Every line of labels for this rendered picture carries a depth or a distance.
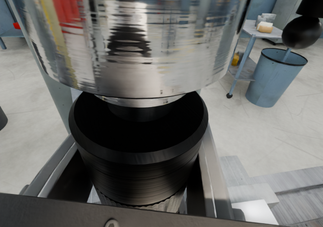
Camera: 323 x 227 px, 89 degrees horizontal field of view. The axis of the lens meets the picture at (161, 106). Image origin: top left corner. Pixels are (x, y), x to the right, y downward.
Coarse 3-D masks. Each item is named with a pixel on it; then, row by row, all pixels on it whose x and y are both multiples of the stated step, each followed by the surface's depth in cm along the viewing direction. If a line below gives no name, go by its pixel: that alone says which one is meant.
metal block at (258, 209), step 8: (256, 200) 25; (264, 200) 25; (240, 208) 24; (248, 208) 24; (256, 208) 24; (264, 208) 24; (248, 216) 23; (256, 216) 23; (264, 216) 23; (272, 216) 23
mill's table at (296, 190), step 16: (256, 176) 42; (272, 176) 43; (288, 176) 43; (304, 176) 43; (320, 176) 43; (288, 192) 41; (304, 192) 41; (320, 192) 40; (272, 208) 37; (288, 208) 37; (304, 208) 37; (320, 208) 37; (288, 224) 35; (304, 224) 36; (320, 224) 36
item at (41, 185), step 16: (64, 144) 6; (48, 160) 6; (64, 160) 6; (80, 160) 7; (48, 176) 5; (64, 176) 6; (80, 176) 7; (32, 192) 5; (48, 192) 5; (64, 192) 6; (80, 192) 7
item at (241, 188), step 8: (224, 160) 37; (232, 160) 37; (224, 168) 36; (232, 168) 36; (240, 168) 36; (224, 176) 34; (232, 176) 34; (240, 176) 35; (248, 176) 35; (232, 184) 33; (240, 184) 33; (248, 184) 29; (256, 184) 29; (264, 184) 29; (184, 192) 31; (232, 192) 28; (240, 192) 28; (248, 192) 28; (256, 192) 28; (264, 192) 28; (272, 192) 28; (184, 200) 31; (232, 200) 27; (240, 200) 27; (248, 200) 27; (272, 200) 27; (184, 208) 31
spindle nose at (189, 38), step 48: (48, 0) 2; (96, 0) 2; (144, 0) 2; (192, 0) 2; (240, 0) 2; (48, 48) 2; (96, 48) 2; (144, 48) 2; (192, 48) 2; (144, 96) 3
